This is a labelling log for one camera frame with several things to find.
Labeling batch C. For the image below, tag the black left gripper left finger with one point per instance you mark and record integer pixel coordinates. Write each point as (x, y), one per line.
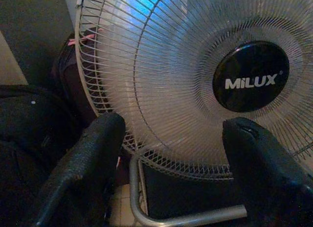
(83, 168)

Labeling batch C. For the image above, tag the pink ribbon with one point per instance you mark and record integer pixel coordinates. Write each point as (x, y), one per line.
(85, 38)

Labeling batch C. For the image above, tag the grey metal tube frame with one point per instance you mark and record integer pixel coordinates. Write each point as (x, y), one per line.
(134, 188)

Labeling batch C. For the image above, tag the dark maroon suitcase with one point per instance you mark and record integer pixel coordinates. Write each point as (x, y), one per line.
(71, 90)

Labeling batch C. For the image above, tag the black case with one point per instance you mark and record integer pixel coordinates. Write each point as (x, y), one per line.
(185, 190)

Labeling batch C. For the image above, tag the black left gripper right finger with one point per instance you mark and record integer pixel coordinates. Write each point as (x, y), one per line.
(264, 178)

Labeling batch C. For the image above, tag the white Milux fan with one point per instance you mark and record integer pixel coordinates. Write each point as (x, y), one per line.
(171, 90)

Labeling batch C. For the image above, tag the black bag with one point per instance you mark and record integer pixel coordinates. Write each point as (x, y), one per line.
(29, 124)

